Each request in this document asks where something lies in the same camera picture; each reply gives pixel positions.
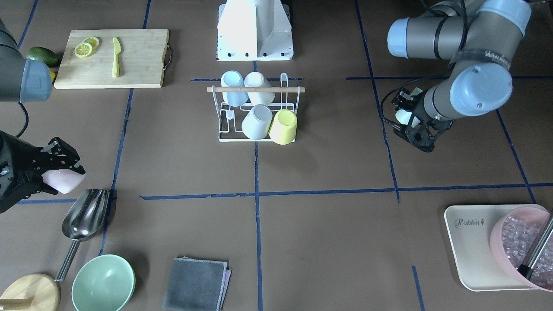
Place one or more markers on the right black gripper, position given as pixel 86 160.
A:
pixel 27 166

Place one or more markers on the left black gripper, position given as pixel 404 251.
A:
pixel 415 108

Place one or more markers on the mint green cup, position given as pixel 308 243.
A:
pixel 403 116

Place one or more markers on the pink cup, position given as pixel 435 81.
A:
pixel 63 180

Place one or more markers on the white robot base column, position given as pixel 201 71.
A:
pixel 254 30

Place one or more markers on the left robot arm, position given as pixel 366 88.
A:
pixel 479 39

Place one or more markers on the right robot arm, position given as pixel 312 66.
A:
pixel 22 80

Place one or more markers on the yellow cup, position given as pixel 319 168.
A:
pixel 283 128

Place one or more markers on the grey cup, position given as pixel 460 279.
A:
pixel 256 124

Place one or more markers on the steel scoop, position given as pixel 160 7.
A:
pixel 82 221

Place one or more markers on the avocado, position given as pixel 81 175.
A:
pixel 44 55

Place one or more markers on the wooden cutting board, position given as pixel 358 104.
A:
pixel 142 62

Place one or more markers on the lemon slice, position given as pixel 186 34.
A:
pixel 93 41
pixel 83 50

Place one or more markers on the yellow-green plastic knife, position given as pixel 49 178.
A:
pixel 117 49

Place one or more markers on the beige plastic tray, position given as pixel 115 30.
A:
pixel 481 267

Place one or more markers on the green bowl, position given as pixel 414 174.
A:
pixel 105 283

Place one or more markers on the wooden mug tree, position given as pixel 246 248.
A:
pixel 33 292

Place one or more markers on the pink bowl with ice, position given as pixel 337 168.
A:
pixel 511 239

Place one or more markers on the grey cloth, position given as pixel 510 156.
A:
pixel 196 285

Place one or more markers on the white wire cup rack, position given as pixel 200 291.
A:
pixel 249 109

